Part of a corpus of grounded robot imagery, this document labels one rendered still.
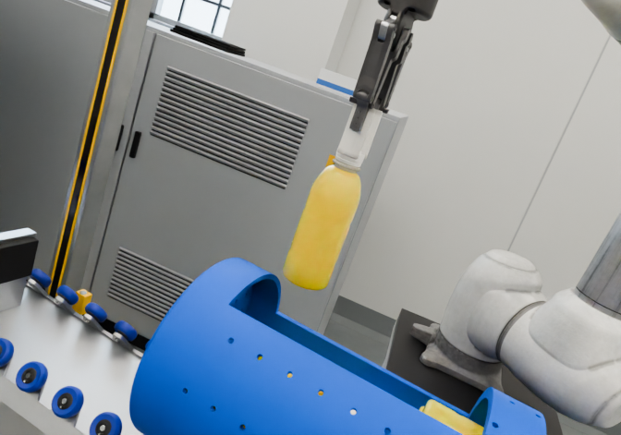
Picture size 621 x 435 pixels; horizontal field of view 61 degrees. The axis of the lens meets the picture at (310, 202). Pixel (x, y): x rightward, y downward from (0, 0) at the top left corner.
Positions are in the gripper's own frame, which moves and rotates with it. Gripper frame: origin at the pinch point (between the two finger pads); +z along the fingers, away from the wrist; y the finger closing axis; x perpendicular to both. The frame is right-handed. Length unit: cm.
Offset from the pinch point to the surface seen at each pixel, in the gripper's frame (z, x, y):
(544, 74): -51, 24, -263
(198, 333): 29.4, -7.0, 15.4
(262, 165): 34, -66, -126
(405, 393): 36.2, 18.9, -8.5
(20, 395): 54, -33, 14
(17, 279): 47, -52, 0
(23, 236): 38, -52, 0
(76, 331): 53, -40, -5
